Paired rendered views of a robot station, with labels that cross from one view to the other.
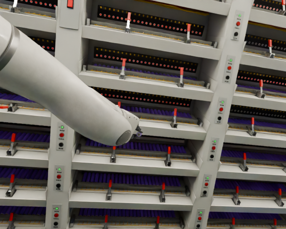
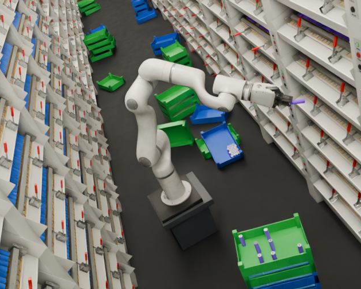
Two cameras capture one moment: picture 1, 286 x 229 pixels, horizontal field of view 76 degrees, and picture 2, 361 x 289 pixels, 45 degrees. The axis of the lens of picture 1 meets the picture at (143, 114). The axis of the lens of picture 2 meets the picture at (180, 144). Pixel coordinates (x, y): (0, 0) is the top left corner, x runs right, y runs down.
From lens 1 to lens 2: 1.80 m
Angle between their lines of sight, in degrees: 92
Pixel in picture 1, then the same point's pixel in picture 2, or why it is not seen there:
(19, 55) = (172, 79)
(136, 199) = (337, 160)
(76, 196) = (306, 131)
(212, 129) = not seen: outside the picture
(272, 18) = not seen: outside the picture
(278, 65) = not seen: outside the picture
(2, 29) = (167, 73)
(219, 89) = (358, 79)
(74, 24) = not seen: outside the picture
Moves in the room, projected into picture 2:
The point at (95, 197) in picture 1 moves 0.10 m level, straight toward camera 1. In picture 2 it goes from (315, 139) to (297, 148)
